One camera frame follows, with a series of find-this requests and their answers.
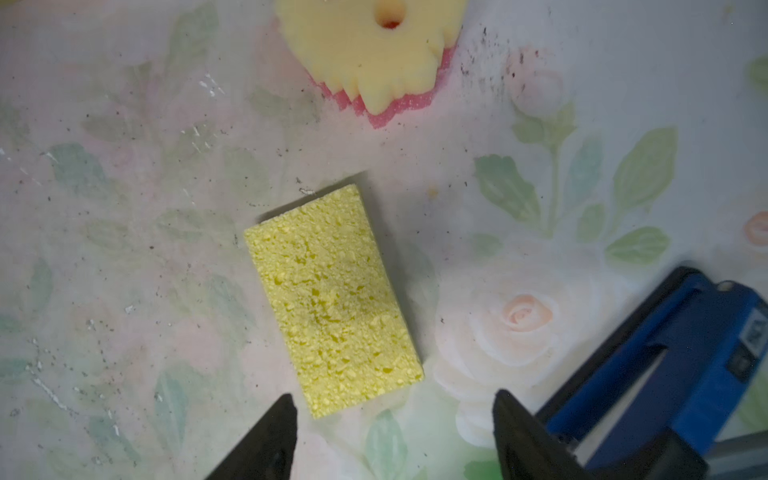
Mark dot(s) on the yellow smiley face sponge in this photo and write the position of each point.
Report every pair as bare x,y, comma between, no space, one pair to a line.
379,58

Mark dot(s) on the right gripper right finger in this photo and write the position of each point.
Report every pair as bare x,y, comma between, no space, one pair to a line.
525,448

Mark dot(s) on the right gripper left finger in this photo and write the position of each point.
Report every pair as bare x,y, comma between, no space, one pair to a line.
267,450

